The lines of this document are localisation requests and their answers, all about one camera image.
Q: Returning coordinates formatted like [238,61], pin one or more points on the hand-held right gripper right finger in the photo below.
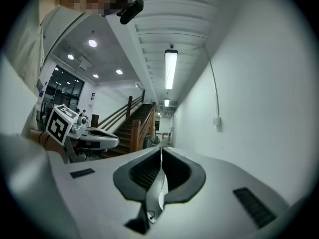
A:
[219,183]

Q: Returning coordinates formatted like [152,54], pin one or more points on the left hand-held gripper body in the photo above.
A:
[58,126]

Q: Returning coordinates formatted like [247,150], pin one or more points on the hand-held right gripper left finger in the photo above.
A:
[99,188]

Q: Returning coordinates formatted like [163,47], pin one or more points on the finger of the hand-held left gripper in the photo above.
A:
[102,132]
[108,142]

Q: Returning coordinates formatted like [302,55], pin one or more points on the person's left forearm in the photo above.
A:
[53,147]

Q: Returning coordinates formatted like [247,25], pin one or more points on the black wristband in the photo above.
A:
[44,139]

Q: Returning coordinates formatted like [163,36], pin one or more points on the dark wooden furniture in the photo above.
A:
[135,128]

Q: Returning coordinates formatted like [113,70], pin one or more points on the large dark window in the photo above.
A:
[66,88]

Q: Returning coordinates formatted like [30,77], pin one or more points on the ceiling air conditioner unit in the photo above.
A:
[84,63]

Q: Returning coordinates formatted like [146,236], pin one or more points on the long ceiling lamp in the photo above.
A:
[171,68]
[166,102]

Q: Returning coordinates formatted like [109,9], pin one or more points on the person's grey shirt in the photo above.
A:
[25,48]

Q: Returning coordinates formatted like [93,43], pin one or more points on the white wall box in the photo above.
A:
[217,121]

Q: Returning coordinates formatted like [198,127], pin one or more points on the grey wall conduit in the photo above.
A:
[214,83]

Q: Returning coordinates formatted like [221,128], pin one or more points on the black head camera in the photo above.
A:
[131,11]

